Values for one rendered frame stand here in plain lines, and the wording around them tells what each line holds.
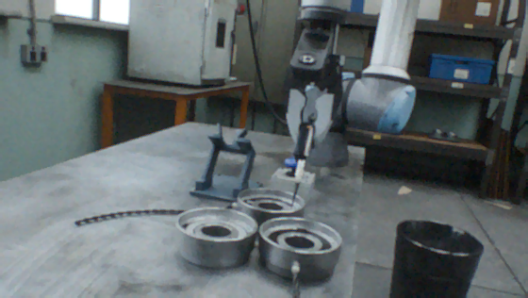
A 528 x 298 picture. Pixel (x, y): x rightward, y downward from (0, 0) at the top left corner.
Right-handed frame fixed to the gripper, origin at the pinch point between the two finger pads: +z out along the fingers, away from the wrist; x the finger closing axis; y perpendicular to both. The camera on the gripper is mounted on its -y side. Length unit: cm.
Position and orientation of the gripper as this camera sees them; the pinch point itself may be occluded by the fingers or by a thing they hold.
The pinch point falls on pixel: (305, 140)
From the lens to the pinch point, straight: 68.4
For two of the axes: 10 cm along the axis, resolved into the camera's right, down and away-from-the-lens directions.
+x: -9.5, -1.6, 2.7
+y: 3.0, -1.8, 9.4
